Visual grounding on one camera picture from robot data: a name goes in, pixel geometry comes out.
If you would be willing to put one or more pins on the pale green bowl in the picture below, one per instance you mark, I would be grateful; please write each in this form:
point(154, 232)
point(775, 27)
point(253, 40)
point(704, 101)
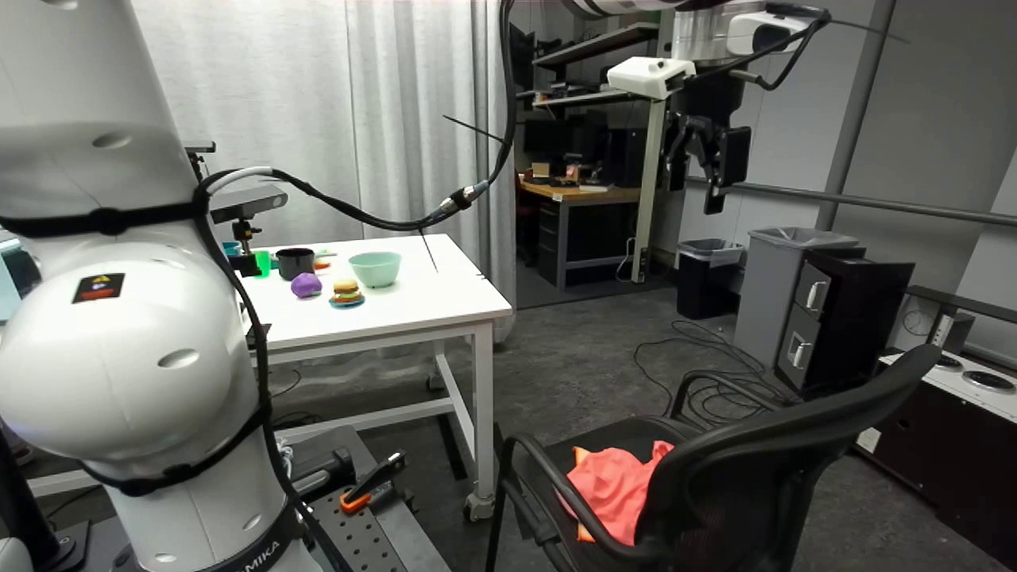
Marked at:
point(375, 269)

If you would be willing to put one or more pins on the toy burger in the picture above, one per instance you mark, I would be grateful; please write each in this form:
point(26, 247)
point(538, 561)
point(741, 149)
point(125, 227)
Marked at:
point(347, 294)

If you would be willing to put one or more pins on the small orange toy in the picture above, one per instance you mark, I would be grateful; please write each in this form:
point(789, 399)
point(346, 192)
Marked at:
point(324, 260)

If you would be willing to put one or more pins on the black mesh office chair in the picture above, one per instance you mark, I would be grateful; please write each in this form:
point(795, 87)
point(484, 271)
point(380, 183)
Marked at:
point(763, 477)

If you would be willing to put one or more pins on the grey wall rail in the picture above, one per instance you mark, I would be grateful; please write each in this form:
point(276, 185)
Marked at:
point(900, 207)

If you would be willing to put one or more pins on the black perforated mounting table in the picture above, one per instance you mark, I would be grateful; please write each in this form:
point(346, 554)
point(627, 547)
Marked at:
point(360, 541)

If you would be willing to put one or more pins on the pink shirt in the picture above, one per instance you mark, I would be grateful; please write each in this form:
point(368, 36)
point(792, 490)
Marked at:
point(616, 488)

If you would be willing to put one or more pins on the wooden top desk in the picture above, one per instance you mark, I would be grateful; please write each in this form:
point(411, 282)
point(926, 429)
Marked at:
point(583, 195)

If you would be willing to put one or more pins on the white curtain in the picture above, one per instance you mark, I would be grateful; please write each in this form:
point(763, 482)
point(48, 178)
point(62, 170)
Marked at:
point(369, 106)

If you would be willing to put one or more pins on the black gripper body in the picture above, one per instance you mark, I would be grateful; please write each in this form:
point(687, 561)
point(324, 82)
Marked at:
point(706, 101)

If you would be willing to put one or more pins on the black camera on stand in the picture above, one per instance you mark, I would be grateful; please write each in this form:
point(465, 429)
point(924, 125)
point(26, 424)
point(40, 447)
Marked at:
point(250, 212)

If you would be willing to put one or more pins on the black cup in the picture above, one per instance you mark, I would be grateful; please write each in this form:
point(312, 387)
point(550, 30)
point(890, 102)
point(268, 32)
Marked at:
point(296, 262)

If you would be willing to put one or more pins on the white table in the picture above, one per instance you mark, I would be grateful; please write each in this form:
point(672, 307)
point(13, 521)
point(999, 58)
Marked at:
point(413, 307)

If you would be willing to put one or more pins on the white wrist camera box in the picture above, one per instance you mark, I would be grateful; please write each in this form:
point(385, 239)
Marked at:
point(652, 77)

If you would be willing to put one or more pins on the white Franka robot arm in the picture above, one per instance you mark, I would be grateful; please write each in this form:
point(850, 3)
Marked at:
point(116, 359)

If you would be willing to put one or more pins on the green toy block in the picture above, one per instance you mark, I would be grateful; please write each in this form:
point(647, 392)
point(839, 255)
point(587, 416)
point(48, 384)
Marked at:
point(262, 266)

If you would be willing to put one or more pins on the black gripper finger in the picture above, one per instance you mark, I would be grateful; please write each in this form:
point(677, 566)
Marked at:
point(677, 155)
point(716, 178)

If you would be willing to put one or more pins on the purple ball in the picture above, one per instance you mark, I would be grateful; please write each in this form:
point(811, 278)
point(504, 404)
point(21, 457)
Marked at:
point(306, 289)

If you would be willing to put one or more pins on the small black trash bin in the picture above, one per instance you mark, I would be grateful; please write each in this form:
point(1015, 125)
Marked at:
point(706, 282)

